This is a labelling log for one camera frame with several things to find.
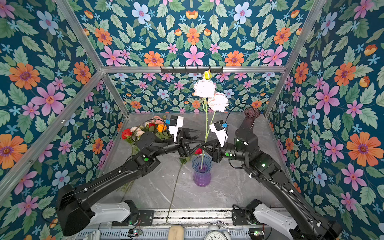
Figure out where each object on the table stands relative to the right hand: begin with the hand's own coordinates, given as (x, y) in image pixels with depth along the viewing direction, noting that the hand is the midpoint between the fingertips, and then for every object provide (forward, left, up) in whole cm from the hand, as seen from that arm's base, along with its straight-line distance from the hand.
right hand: (201, 144), depth 59 cm
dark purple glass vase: (+36, -32, -19) cm, 52 cm away
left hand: (-2, -1, +7) cm, 8 cm away
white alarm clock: (-26, -6, -32) cm, 42 cm away
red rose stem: (+11, +13, -35) cm, 38 cm away
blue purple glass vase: (0, 0, -36) cm, 36 cm away
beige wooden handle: (-26, +12, -32) cm, 43 cm away
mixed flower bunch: (+37, +33, -30) cm, 58 cm away
